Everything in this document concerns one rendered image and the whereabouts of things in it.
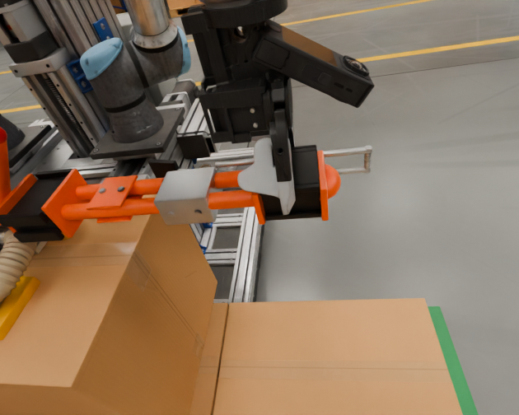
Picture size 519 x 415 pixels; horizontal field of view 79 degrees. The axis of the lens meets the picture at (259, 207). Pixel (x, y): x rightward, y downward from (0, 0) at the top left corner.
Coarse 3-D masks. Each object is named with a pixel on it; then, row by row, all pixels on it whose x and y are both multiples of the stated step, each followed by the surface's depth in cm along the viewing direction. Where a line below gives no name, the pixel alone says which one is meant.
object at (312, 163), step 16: (304, 160) 38; (320, 160) 38; (304, 176) 36; (320, 176) 35; (304, 192) 35; (320, 192) 34; (256, 208) 37; (272, 208) 38; (304, 208) 38; (320, 208) 38
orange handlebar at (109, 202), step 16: (128, 176) 44; (224, 176) 41; (336, 176) 37; (80, 192) 45; (96, 192) 43; (112, 192) 42; (128, 192) 42; (144, 192) 44; (224, 192) 39; (240, 192) 38; (336, 192) 37; (64, 208) 42; (80, 208) 42; (96, 208) 41; (112, 208) 41; (128, 208) 41; (144, 208) 40; (224, 208) 39; (0, 224) 45
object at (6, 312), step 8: (24, 280) 51; (32, 280) 51; (16, 288) 50; (24, 288) 50; (32, 288) 51; (8, 296) 49; (16, 296) 49; (24, 296) 49; (0, 304) 48; (8, 304) 48; (16, 304) 48; (24, 304) 49; (0, 312) 47; (8, 312) 47; (16, 312) 48; (0, 320) 46; (8, 320) 47; (0, 328) 46; (8, 328) 47; (0, 336) 45
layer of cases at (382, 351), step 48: (240, 336) 95; (288, 336) 92; (336, 336) 90; (384, 336) 87; (432, 336) 85; (240, 384) 85; (288, 384) 83; (336, 384) 81; (384, 384) 79; (432, 384) 77
